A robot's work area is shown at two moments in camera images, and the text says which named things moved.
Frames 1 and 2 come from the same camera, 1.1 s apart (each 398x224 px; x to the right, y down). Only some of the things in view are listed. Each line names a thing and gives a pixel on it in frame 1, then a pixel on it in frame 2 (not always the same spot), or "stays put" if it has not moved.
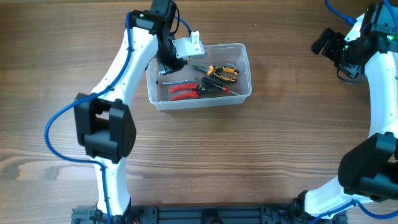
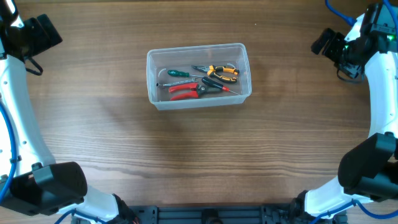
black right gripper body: x=341 y=51 stays put
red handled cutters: x=181 y=82 -> x=191 y=86
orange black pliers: x=211 y=70 stays put
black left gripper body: x=168 y=56 -> x=36 y=37
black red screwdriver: x=217 y=84 stays put
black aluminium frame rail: x=257 y=213 stays put
